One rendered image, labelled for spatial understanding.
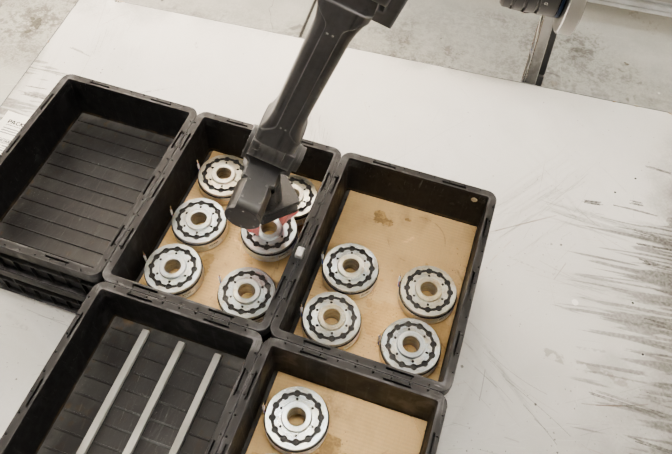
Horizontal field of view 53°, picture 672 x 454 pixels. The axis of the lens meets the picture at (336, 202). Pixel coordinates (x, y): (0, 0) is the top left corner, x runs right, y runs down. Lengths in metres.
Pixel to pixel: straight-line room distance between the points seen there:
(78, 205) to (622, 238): 1.14
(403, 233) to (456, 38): 1.76
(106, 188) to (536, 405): 0.93
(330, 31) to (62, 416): 0.77
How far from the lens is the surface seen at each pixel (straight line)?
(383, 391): 1.11
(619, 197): 1.67
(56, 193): 1.44
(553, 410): 1.37
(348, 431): 1.15
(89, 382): 1.23
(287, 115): 0.91
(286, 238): 1.23
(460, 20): 3.07
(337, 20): 0.75
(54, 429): 1.22
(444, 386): 1.08
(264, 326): 1.10
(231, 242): 1.30
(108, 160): 1.46
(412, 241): 1.31
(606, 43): 3.16
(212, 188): 1.34
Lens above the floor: 1.94
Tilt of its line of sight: 55 degrees down
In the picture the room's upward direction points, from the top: 3 degrees clockwise
